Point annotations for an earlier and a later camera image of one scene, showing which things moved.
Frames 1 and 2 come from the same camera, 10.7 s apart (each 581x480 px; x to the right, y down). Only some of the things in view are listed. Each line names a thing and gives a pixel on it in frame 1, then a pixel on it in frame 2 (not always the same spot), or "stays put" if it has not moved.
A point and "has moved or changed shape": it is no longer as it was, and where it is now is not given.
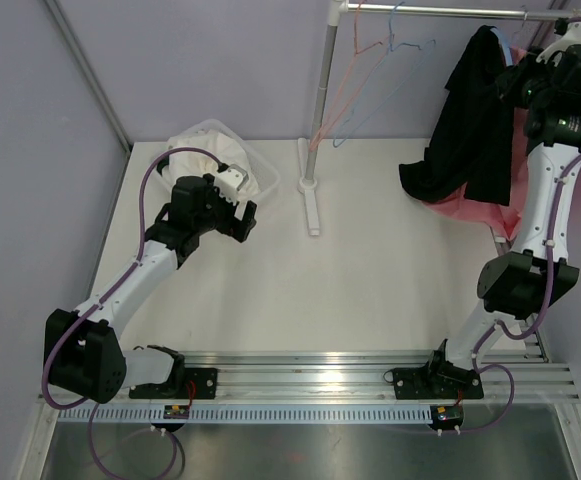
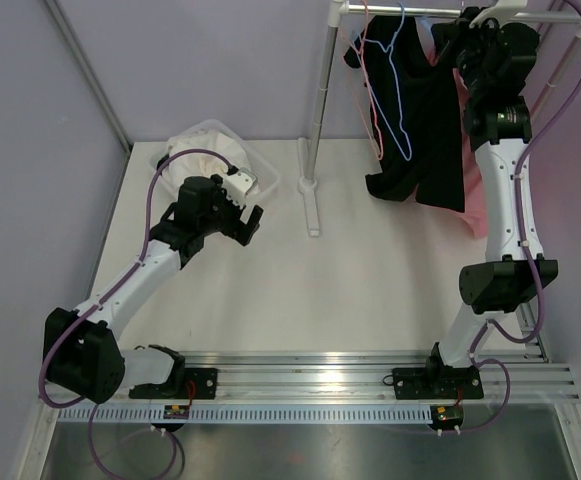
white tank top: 196,164 stays put
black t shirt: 472,137 has moved or changed shape
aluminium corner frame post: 90,72 stays put
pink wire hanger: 321,134 → 379,155
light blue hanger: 390,48 has moved or changed shape
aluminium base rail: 344,377 stays put
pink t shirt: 505,216 has moved or changed shape
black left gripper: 233,227 stays put
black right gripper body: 529,83 → 468,46
